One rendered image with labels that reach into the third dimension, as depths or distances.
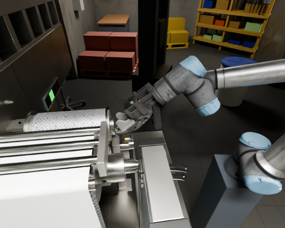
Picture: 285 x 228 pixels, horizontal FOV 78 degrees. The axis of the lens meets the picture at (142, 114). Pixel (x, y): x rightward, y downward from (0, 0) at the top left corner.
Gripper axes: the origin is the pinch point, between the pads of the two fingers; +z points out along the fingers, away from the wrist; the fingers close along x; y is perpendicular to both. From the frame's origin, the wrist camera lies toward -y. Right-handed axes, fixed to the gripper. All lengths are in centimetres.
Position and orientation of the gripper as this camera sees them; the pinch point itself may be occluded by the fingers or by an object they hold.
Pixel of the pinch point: (120, 130)
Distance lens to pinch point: 65.5
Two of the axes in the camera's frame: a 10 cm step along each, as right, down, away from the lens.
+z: -7.6, 5.7, 3.1
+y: -6.4, -5.6, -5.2
